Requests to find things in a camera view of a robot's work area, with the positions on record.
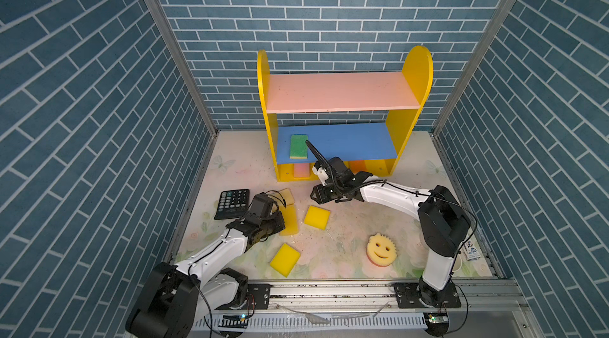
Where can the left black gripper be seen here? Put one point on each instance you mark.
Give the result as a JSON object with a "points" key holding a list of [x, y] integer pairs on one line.
{"points": [[279, 219]]}

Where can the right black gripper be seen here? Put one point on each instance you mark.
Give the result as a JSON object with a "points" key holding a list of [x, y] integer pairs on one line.
{"points": [[319, 196]]}

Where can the orange sponge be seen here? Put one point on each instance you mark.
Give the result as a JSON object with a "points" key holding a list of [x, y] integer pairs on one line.
{"points": [[357, 165]]}

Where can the yellow sponge rectangle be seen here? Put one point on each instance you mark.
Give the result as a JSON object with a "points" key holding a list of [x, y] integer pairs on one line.
{"points": [[289, 214]]}

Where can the bright yellow sponge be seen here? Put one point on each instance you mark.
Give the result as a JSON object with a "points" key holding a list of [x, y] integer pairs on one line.
{"points": [[317, 217], [285, 260]]}

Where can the pink sponge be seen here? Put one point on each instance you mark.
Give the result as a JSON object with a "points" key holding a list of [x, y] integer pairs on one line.
{"points": [[301, 170]]}

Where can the green sponge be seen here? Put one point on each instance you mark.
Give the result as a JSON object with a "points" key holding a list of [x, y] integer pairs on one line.
{"points": [[298, 147]]}

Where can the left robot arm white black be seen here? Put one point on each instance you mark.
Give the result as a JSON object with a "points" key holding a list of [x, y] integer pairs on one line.
{"points": [[175, 296]]}

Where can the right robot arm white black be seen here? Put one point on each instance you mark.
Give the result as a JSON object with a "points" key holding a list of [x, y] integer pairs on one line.
{"points": [[444, 223]]}

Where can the yellow shelf pink blue boards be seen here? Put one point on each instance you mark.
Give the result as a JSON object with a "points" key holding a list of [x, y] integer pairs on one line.
{"points": [[402, 94]]}

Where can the black calculator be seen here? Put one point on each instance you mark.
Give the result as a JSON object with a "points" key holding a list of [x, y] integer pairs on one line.
{"points": [[232, 204]]}

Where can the pale yellow tan sponge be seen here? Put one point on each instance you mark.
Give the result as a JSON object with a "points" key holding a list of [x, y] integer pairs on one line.
{"points": [[287, 196]]}

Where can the smiley face round sponge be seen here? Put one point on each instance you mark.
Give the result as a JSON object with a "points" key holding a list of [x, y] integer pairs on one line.
{"points": [[381, 251]]}

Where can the toothpaste box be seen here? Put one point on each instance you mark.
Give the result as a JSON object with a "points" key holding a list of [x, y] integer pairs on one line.
{"points": [[471, 251]]}

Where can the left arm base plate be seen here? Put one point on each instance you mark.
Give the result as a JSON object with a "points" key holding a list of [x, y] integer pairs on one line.
{"points": [[259, 295]]}

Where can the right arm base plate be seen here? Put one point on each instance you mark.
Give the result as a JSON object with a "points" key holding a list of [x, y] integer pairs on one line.
{"points": [[404, 296]]}

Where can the aluminium front rail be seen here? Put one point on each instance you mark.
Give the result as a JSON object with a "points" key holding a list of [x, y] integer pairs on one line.
{"points": [[368, 308]]}

